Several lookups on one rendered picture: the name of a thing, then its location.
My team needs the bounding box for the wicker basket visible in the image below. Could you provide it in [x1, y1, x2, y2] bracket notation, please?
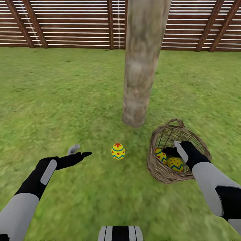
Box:
[146, 118, 212, 184]

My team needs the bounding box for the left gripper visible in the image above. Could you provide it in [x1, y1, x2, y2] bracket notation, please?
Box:
[65, 152, 92, 168]

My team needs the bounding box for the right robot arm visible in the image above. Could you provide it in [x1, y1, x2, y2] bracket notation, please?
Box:
[162, 141, 241, 236]

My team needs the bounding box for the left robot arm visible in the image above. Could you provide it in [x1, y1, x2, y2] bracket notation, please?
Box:
[0, 144, 92, 241]

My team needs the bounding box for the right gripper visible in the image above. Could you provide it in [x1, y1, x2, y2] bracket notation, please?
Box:
[162, 146, 182, 159]

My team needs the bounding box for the easter egg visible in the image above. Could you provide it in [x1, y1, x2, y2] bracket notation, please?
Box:
[111, 144, 126, 160]
[155, 148, 168, 164]
[166, 156, 184, 172]

